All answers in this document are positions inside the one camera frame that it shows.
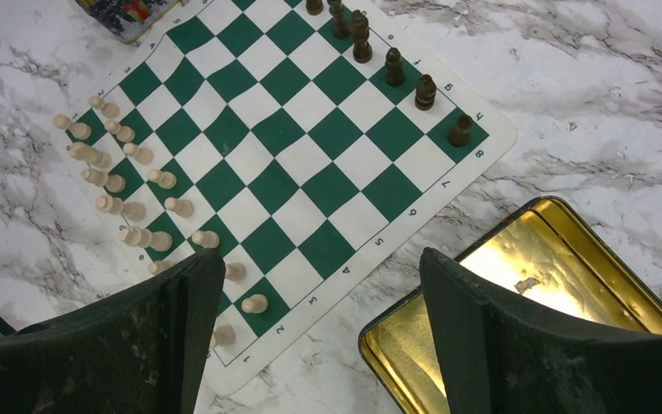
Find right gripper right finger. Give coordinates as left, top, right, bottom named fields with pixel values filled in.
left=419, top=248, right=662, bottom=413

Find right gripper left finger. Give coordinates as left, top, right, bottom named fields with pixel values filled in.
left=0, top=249, right=225, bottom=413

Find dark brown rook piece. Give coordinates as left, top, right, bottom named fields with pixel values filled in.
left=447, top=114, right=474, bottom=147

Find dark brown king piece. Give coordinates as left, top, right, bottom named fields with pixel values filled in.
left=349, top=9, right=372, bottom=64

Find dark brown queen piece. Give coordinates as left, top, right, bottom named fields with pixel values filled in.
left=327, top=0, right=350, bottom=40

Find dark brown chess piece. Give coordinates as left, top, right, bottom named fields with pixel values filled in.
left=305, top=0, right=324, bottom=16

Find light wooden chess pieces row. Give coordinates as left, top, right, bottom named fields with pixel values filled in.
left=53, top=88, right=286, bottom=356

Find gold tin with dark pieces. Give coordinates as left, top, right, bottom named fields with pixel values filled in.
left=75, top=0, right=180, bottom=43

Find empty gold tin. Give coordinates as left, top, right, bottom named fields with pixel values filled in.
left=359, top=197, right=662, bottom=413

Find green and white chessboard mat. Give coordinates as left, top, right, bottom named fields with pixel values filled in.
left=59, top=1, right=516, bottom=395

